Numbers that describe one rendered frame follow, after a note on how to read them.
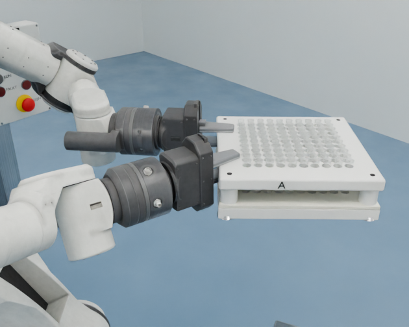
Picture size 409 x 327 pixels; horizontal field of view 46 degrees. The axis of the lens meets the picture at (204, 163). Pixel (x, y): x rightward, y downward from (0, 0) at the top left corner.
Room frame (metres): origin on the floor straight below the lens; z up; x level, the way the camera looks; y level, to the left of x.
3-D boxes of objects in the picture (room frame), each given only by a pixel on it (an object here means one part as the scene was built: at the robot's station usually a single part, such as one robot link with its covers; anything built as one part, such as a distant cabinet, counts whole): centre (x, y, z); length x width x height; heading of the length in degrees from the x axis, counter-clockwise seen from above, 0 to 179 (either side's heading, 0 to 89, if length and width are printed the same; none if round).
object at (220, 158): (0.67, -0.03, 1.09); 0.06 x 0.03 x 0.02; 122
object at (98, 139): (0.81, 0.18, 1.06); 0.11 x 0.11 x 0.11; 82
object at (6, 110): (1.33, 0.54, 1.02); 0.17 x 0.06 x 0.26; 140
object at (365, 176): (0.73, -0.14, 1.07); 0.25 x 0.24 x 0.02; 0
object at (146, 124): (0.81, 0.07, 1.07); 0.12 x 0.10 x 0.13; 82
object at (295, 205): (0.73, -0.14, 1.02); 0.24 x 0.24 x 0.02; 0
